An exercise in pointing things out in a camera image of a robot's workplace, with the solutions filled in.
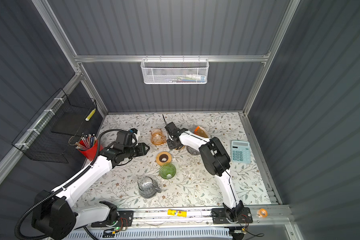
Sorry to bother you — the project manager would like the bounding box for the grey glass dripper cone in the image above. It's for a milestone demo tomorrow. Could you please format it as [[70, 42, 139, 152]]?
[[187, 146, 200, 156]]

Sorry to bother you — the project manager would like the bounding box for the clear grey glass carafe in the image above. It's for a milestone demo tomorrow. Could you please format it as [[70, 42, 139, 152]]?
[[137, 176, 162, 199]]

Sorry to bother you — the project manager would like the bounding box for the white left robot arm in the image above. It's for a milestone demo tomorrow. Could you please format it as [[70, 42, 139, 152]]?
[[32, 129, 150, 240]]

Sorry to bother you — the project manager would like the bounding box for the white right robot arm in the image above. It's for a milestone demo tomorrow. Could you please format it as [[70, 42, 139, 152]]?
[[165, 122, 244, 223]]

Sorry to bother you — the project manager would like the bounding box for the orange coffee filter pack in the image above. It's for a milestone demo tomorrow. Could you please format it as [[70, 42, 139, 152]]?
[[194, 126, 211, 139]]

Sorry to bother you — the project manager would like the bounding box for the green glass dripper cone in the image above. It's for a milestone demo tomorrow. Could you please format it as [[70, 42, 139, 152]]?
[[159, 163, 177, 180]]

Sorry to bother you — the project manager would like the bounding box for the amber glass carafe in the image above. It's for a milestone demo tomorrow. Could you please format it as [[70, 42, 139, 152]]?
[[150, 129, 167, 146]]

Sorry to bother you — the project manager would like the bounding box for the red pencil cup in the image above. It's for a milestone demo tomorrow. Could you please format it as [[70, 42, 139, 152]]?
[[75, 135, 99, 161]]

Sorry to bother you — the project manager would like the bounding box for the yellow marker in basket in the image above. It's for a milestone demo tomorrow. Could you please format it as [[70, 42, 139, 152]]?
[[85, 108, 97, 122]]

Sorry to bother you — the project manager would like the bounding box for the light blue calculator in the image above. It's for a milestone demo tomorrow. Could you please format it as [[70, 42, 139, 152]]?
[[231, 140, 252, 164]]

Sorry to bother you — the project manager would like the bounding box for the orange tape roll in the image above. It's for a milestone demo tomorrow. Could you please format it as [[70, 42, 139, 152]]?
[[257, 208, 269, 218]]

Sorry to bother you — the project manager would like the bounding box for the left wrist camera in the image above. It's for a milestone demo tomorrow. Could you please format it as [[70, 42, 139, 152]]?
[[130, 128, 140, 138]]

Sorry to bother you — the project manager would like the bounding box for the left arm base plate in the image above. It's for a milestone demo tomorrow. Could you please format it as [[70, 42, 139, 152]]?
[[91, 211, 135, 228]]

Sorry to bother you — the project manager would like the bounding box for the white mesh wall basket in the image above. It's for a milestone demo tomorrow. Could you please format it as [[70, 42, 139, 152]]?
[[141, 59, 210, 85]]

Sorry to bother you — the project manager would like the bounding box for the black wire wall basket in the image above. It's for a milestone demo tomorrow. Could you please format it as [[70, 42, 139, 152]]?
[[12, 92, 102, 164]]

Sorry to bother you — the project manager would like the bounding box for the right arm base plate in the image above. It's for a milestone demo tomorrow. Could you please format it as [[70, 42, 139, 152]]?
[[211, 207, 253, 225]]

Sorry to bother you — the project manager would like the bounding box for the white slotted cable duct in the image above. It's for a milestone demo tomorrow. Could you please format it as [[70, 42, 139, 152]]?
[[62, 227, 233, 240]]

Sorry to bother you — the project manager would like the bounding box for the black corrugated cable conduit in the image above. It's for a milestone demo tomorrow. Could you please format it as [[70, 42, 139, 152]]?
[[14, 128, 130, 240]]

